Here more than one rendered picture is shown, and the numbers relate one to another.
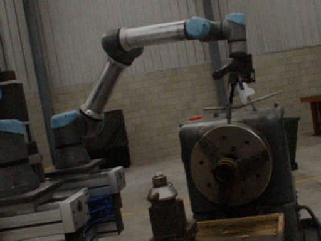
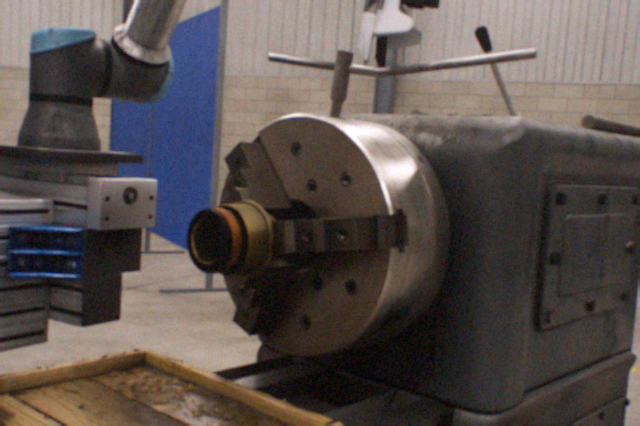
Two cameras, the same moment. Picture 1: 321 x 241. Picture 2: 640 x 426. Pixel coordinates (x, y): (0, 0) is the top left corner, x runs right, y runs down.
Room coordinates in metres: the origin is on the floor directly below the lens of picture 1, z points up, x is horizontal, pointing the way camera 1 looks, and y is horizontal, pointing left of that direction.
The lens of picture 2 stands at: (0.73, -0.54, 1.19)
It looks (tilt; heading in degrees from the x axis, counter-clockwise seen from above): 5 degrees down; 29
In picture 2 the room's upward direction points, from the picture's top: 4 degrees clockwise
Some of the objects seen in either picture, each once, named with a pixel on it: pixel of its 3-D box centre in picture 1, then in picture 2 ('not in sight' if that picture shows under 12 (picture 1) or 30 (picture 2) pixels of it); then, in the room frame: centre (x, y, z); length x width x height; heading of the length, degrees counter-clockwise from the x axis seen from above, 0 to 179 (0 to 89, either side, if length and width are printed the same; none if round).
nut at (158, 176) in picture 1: (159, 179); not in sight; (1.00, 0.15, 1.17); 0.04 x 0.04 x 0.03
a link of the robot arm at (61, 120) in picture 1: (67, 127); (66, 61); (1.73, 0.61, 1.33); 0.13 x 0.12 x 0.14; 160
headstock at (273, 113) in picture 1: (241, 152); (463, 236); (1.98, -0.13, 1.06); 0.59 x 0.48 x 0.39; 168
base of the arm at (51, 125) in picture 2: (71, 154); (60, 122); (1.73, 0.61, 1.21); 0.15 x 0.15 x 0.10
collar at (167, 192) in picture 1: (161, 191); not in sight; (1.00, 0.15, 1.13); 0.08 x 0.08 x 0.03
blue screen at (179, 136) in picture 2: not in sight; (152, 142); (6.55, 4.82, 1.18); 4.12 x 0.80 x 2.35; 57
